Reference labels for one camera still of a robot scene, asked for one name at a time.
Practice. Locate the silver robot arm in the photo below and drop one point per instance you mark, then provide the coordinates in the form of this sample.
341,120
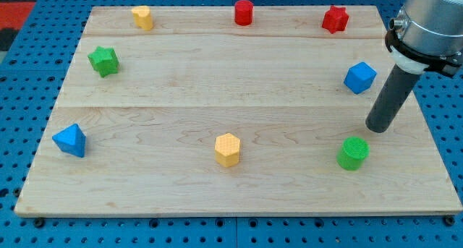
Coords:
426,36

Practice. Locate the green star block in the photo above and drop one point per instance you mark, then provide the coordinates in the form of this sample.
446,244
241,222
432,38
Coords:
104,61

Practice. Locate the red star block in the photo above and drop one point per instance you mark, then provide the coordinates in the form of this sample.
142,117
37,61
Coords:
335,19

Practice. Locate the blue triangle block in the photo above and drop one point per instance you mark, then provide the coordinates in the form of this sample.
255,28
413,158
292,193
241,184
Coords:
71,140

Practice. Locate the light wooden board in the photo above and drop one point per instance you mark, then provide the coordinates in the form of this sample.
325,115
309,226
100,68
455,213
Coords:
277,85

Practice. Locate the yellow hexagon block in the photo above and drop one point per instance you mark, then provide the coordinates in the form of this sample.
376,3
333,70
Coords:
227,150

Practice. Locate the red cylinder block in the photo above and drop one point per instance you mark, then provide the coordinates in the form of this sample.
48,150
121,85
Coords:
243,12

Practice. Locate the green cylinder block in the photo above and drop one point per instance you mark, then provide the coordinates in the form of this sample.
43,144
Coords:
352,153

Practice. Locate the blue cube block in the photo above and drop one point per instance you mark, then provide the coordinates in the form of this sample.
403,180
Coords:
360,77

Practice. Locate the yellow heart block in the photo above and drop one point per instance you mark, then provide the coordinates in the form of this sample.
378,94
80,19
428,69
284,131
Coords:
142,17

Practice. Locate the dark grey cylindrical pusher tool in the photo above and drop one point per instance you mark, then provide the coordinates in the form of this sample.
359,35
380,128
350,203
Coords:
391,98

